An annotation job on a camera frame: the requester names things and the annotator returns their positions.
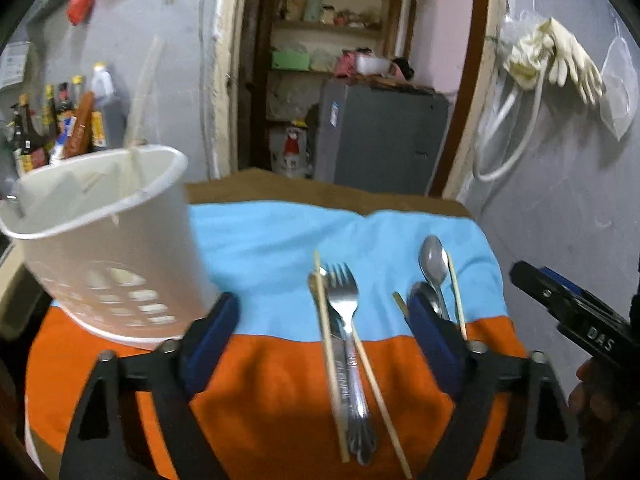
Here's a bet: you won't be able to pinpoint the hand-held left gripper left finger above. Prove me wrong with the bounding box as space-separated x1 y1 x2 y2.
59 291 241 480

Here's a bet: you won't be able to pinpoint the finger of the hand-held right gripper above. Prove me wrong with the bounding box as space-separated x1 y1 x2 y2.
542 266 633 326
510 260 632 361

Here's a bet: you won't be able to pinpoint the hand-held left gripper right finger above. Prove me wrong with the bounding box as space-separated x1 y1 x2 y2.
407 287 586 480

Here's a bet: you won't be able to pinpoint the steel spoon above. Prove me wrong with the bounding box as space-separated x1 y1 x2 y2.
411 281 443 318
419 235 453 321

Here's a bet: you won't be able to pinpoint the steel table knife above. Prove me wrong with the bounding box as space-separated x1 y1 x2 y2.
307 266 371 461

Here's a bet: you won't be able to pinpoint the steel fork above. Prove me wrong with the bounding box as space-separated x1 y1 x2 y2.
322 261 377 466

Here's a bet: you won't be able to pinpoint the white plastic utensil holder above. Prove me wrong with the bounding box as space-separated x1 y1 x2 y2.
0 144 221 352

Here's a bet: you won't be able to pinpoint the long pale chopstick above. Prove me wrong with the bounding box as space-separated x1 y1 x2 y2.
112 35 166 226

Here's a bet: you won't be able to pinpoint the person's right hand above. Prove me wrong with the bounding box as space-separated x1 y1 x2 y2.
570 357 638 441

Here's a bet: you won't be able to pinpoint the blue orange brown tablecloth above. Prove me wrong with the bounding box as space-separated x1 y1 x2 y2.
22 169 531 480

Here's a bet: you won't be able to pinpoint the clear plastic bag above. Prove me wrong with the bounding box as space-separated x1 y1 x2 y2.
600 35 632 141

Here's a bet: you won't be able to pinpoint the white sack with red print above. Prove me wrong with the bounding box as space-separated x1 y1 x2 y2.
270 122 307 178

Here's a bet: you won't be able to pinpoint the grey washing machine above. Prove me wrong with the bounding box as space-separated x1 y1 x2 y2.
315 79 450 196

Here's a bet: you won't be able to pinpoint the cream rubber gloves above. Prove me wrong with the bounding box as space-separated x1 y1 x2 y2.
502 17 603 106

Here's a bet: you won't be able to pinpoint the brown orange packet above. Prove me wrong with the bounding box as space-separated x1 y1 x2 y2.
65 91 96 158

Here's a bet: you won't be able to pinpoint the blue white packet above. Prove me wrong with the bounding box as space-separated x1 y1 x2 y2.
57 115 76 158

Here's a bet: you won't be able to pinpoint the plastic jug with yellow cap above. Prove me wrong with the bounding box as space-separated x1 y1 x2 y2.
89 62 116 150

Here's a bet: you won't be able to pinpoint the sauce bottle with red cap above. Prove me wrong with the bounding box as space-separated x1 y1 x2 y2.
55 82 71 121

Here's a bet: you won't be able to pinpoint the green box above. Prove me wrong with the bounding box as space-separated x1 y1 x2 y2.
271 49 310 72

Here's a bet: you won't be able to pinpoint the pink cloth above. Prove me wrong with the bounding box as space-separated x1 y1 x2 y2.
334 52 361 78

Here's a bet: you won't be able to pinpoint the wooden shelf unit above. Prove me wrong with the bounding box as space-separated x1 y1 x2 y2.
252 0 406 171

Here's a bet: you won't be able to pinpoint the red snack packets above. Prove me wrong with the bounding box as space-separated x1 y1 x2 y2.
335 10 381 28

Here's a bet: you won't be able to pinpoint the white hose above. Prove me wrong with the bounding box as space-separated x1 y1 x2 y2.
472 77 546 182

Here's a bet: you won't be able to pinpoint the brown wooden door frame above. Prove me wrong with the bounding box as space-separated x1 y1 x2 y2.
235 0 493 196

